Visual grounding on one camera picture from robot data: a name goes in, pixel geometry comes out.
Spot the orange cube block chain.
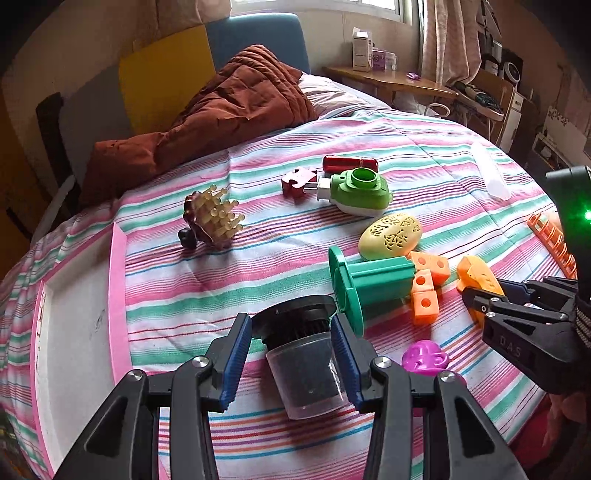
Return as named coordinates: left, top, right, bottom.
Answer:
left=407, top=250, right=452, bottom=327

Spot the purple perforated toy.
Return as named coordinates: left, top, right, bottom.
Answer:
left=402, top=340, right=450, bottom=377

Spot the yellow perforated egg case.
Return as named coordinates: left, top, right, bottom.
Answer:
left=358, top=213, right=423, bottom=260

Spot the green plastic spool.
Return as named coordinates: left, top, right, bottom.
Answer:
left=328, top=246, right=416, bottom=337

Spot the black-lidded clear jar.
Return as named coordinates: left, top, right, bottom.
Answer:
left=252, top=295, right=348, bottom=420

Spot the orange plastic rack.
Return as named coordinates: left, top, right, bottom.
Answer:
left=527, top=212, right=577, bottom=279

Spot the pink-rimmed white tray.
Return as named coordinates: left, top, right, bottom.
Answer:
left=30, top=224, right=131, bottom=474

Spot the white translucent tube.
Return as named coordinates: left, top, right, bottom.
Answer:
left=471, top=142, right=511, bottom=201

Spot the striped bed cover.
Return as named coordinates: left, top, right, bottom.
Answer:
left=1, top=107, right=560, bottom=479

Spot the red cylinder case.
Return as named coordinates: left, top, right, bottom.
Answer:
left=322, top=155, right=379, bottom=175

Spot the red puzzle piece toy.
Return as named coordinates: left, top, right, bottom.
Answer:
left=280, top=168, right=318, bottom=199

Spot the brown bristle massage brush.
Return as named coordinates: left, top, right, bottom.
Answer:
left=178, top=184, right=245, bottom=250

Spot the wooden side table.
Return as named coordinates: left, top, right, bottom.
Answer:
left=322, top=67, right=458, bottom=103

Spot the patterned curtain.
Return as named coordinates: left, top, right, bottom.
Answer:
left=418, top=0, right=481, bottom=87

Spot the purple small box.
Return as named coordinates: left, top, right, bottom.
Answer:
left=372, top=47, right=387, bottom=72

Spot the white carton box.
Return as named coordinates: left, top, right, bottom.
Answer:
left=352, top=27, right=374, bottom=72

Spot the brown quilted blanket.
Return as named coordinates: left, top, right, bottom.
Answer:
left=79, top=44, right=318, bottom=208

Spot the blue cushion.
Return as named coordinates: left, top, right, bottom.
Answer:
left=205, top=13, right=311, bottom=74

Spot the yellow cushion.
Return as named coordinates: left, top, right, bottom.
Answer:
left=118, top=25, right=215, bottom=135

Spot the green toy camera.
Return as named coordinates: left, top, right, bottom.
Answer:
left=317, top=167, right=392, bottom=217

